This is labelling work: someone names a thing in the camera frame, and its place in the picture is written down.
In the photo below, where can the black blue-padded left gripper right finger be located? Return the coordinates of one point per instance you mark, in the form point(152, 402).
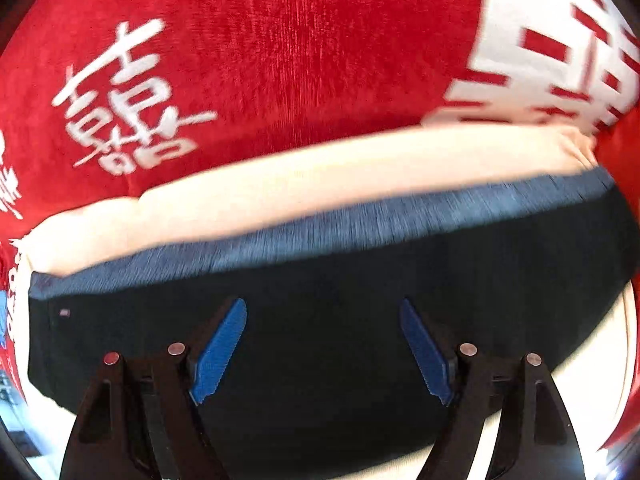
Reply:
point(535, 438)

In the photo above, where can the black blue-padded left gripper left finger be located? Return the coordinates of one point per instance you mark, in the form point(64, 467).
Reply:
point(139, 418)

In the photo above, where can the black pants with blue waistband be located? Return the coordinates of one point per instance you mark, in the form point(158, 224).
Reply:
point(322, 381)

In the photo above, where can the red sofa cover white print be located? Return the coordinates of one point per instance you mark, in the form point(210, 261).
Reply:
point(116, 115)

